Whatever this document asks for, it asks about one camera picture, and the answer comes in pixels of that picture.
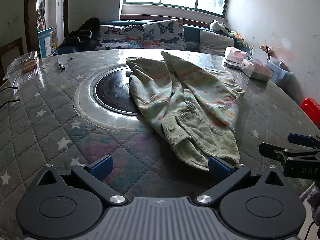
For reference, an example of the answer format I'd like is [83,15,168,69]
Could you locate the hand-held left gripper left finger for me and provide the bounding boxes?
[30,155,128,206]

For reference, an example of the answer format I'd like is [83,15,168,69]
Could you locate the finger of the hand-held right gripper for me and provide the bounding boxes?
[258,142,320,162]
[287,133,320,149]

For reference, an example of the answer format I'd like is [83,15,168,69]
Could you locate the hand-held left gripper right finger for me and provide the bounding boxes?
[195,156,292,207]

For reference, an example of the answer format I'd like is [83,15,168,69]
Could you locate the green patterned children's jacket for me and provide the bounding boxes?
[125,51,245,172]

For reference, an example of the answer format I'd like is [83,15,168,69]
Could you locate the hanging clothes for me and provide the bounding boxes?
[36,2,46,30]

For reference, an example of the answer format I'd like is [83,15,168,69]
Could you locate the red plastic stool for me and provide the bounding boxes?
[299,97,320,128]

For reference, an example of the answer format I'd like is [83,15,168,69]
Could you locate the clear plastic storage box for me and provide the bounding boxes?
[266,56,293,86]

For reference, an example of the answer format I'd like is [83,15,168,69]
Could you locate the round built-in hob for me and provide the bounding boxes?
[74,63,153,132]

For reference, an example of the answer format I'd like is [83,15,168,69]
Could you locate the pink tissue pack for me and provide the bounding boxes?
[240,59,272,82]
[224,46,253,68]

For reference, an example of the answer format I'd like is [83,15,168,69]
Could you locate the white card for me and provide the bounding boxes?
[251,45,269,64]

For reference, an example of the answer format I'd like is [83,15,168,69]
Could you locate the green and orange plush toy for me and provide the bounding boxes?
[229,30,245,42]

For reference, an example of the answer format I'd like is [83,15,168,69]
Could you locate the grey cushion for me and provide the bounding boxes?
[199,29,236,57]

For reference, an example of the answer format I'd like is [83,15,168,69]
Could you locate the brown pastry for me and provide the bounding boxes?
[22,59,36,72]

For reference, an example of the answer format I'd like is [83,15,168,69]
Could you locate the clear plastic clamshell box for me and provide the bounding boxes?
[3,50,42,82]

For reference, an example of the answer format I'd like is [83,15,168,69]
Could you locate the butterfly print cushion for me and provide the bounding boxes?
[96,24,146,51]
[142,19,187,51]

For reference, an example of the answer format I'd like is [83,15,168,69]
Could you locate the black jacket on sofa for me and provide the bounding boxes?
[59,17,102,53]

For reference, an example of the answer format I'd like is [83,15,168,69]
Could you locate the teal sofa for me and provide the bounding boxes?
[54,20,253,56]

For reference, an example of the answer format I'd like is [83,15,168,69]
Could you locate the white and black plush toy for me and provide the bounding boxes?
[209,20,231,34]

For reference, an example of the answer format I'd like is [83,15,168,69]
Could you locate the blue cabinet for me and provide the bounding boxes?
[37,27,54,58]

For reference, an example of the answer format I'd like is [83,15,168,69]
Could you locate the wooden chair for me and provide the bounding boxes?
[0,37,24,81]

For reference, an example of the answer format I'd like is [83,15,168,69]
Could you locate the dark wooden door frame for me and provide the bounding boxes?
[24,0,71,53]

